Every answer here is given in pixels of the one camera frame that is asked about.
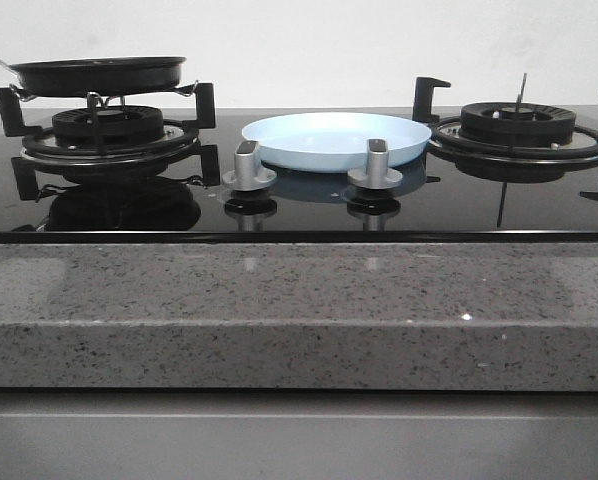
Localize light blue plate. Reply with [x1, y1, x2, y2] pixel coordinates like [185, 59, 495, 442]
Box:
[242, 112, 432, 173]

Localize black frying pan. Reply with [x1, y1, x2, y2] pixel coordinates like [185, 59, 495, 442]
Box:
[0, 56, 186, 98]

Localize silver left stove knob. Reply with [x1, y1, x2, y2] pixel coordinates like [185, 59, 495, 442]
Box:
[222, 140, 277, 192]

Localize silver stove knob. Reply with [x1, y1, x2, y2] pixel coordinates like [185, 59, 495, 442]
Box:
[347, 139, 403, 190]
[222, 140, 277, 192]

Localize black glass cooktop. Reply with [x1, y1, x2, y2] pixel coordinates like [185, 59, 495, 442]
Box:
[0, 109, 598, 244]

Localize silver right stove knob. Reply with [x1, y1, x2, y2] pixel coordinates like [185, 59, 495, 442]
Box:
[347, 139, 403, 190]

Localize grey speckled stone countertop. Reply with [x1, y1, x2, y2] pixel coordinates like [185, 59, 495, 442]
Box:
[0, 243, 598, 392]

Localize black left burner head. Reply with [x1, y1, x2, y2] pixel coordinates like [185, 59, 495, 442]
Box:
[52, 105, 164, 148]

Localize black burner head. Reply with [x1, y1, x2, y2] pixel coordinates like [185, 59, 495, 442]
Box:
[460, 102, 576, 136]
[52, 105, 164, 148]

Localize black right burner head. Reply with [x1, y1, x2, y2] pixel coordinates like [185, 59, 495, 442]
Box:
[460, 102, 576, 136]

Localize black left burner grate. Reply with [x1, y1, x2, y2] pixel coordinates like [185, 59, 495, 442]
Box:
[0, 83, 216, 177]

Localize black burner grate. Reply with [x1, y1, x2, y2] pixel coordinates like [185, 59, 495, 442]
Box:
[412, 77, 598, 168]
[0, 83, 216, 177]

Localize black right burner grate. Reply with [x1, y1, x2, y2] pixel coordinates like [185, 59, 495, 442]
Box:
[412, 77, 598, 168]

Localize grey cabinet front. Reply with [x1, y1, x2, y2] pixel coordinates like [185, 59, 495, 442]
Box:
[0, 390, 598, 479]

